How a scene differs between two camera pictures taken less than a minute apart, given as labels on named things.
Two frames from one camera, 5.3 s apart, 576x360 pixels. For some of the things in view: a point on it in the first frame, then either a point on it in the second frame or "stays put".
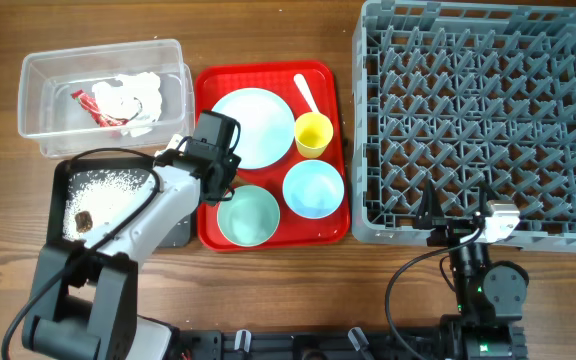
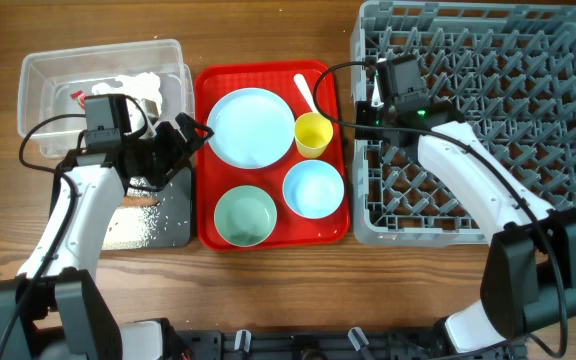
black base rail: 214,344 stays put
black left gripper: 230,160 -> 178,150
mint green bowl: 251,217 stays put
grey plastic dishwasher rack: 460,95 stays put
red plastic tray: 291,193 stays put
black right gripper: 450,230 -> 363,111
